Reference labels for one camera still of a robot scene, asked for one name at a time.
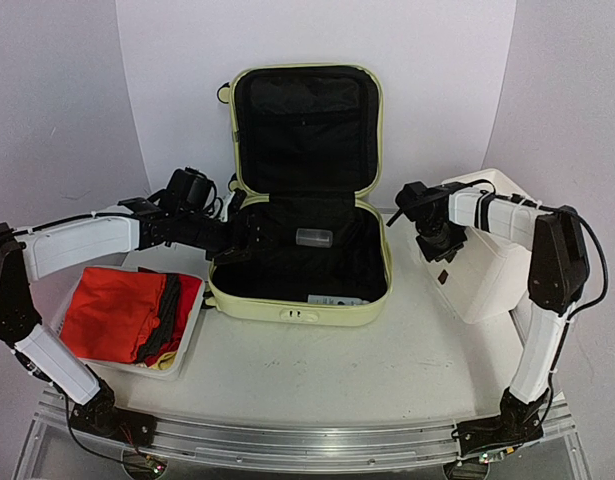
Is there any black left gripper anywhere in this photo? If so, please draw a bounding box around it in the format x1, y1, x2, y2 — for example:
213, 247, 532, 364
177, 210, 279, 267

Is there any white three-drawer storage cabinet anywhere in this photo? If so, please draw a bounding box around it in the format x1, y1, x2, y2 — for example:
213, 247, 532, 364
416, 167, 561, 324

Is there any clear plastic rectangular case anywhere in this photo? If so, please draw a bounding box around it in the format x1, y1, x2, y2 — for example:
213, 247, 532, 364
295, 228, 334, 249

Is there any red printed t-shirt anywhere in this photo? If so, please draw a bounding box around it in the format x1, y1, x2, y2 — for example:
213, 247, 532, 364
166, 274, 202, 352

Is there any white deodorant spray bottle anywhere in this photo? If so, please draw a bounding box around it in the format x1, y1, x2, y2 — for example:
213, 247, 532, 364
307, 294, 369, 306

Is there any pale green hard-shell suitcase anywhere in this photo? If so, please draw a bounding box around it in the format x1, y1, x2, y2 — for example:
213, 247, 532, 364
208, 64, 393, 327

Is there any black dotted garment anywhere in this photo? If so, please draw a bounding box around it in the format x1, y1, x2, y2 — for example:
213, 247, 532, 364
135, 273, 182, 364

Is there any white perforated plastic basket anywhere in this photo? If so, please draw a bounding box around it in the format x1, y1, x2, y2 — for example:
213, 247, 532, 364
60, 266, 205, 381

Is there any yellow cloth garment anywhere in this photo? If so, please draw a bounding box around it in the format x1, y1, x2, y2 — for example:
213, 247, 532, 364
136, 351, 177, 371

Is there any orange garment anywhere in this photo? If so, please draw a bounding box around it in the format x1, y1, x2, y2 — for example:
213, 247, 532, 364
60, 267, 166, 364

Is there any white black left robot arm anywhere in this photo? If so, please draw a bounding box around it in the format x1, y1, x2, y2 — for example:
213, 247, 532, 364
0, 198, 247, 437

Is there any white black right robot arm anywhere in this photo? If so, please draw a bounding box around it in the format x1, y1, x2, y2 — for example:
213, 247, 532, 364
396, 179, 609, 458

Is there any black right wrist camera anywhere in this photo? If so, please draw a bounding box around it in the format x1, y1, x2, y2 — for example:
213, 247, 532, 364
386, 181, 430, 227

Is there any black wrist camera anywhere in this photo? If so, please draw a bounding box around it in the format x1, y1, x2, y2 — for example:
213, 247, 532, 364
158, 167, 246, 222
386, 181, 430, 227

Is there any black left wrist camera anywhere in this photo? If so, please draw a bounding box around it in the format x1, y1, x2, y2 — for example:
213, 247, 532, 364
158, 167, 246, 222

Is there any aluminium front mounting rail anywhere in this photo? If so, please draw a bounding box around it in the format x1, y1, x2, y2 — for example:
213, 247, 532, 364
12, 389, 591, 479

